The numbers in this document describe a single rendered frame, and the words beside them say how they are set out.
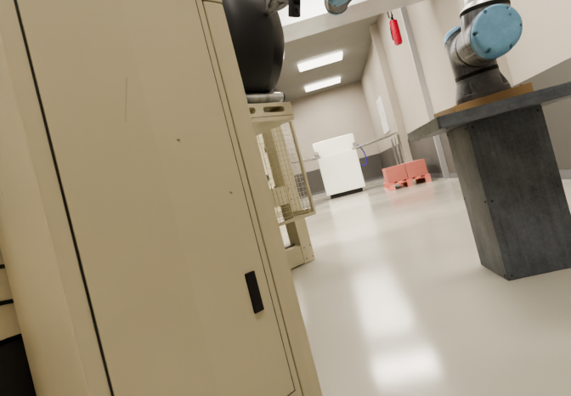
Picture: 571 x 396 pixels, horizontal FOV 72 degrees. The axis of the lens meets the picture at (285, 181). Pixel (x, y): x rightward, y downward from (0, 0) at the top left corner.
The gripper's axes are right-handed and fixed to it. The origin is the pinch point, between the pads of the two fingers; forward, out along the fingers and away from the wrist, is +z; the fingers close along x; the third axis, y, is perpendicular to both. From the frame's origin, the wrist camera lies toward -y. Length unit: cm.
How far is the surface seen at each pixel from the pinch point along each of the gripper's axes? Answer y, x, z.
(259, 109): -33.8, 6.8, 15.7
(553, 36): -12, -249, -41
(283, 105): -32.9, -6.9, 15.6
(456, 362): -125, 27, -44
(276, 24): -3.2, -4.2, 1.6
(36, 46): -47, 97, -42
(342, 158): 21, -597, 458
